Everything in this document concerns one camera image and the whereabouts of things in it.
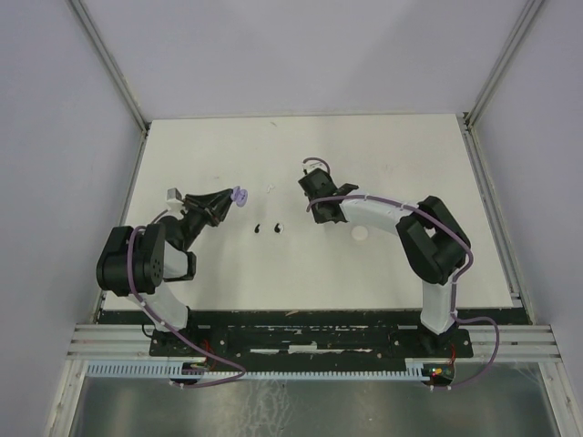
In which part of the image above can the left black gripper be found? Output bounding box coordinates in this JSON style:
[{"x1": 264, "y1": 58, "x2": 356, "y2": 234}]
[{"x1": 181, "y1": 188, "x2": 236, "y2": 249}]

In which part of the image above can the purple earbud charging case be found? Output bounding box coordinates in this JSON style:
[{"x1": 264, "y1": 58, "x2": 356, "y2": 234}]
[{"x1": 230, "y1": 186, "x2": 249, "y2": 208}]

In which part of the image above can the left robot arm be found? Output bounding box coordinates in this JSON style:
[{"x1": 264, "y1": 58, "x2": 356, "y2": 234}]
[{"x1": 96, "y1": 186, "x2": 248, "y2": 355}]

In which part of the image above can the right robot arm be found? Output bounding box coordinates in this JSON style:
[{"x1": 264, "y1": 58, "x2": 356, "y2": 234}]
[{"x1": 299, "y1": 167, "x2": 474, "y2": 356}]

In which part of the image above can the white round charging case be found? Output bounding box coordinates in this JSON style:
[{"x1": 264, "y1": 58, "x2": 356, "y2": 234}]
[{"x1": 351, "y1": 226, "x2": 369, "y2": 241}]

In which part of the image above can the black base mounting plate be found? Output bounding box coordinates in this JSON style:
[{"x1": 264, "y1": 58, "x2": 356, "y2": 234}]
[{"x1": 148, "y1": 310, "x2": 475, "y2": 365}]

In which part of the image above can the right controller board with LEDs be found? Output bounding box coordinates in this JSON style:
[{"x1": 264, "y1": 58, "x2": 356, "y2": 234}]
[{"x1": 428, "y1": 364, "x2": 455, "y2": 386}]

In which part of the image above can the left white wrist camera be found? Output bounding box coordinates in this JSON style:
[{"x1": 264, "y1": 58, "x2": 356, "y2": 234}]
[{"x1": 166, "y1": 188, "x2": 183, "y2": 213}]

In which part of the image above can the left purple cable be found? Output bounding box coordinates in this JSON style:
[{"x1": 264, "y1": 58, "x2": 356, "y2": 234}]
[{"x1": 127, "y1": 208, "x2": 248, "y2": 391}]

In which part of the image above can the left aluminium frame post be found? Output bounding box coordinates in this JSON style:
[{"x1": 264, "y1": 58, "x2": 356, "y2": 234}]
[{"x1": 67, "y1": 0, "x2": 151, "y2": 137}]

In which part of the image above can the aluminium frame post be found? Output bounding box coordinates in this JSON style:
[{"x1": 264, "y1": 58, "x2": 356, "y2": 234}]
[
  {"x1": 459, "y1": 0, "x2": 547, "y2": 133},
  {"x1": 67, "y1": 0, "x2": 151, "y2": 137}
]

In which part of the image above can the aluminium front rail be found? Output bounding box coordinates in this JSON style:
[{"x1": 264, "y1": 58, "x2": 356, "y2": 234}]
[{"x1": 66, "y1": 324, "x2": 562, "y2": 363}]

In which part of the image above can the white slotted cable duct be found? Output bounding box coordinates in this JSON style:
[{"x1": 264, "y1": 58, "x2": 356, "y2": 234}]
[{"x1": 85, "y1": 359, "x2": 429, "y2": 381}]

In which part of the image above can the right aluminium frame post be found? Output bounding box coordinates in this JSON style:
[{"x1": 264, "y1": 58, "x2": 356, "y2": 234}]
[{"x1": 459, "y1": 0, "x2": 547, "y2": 133}]

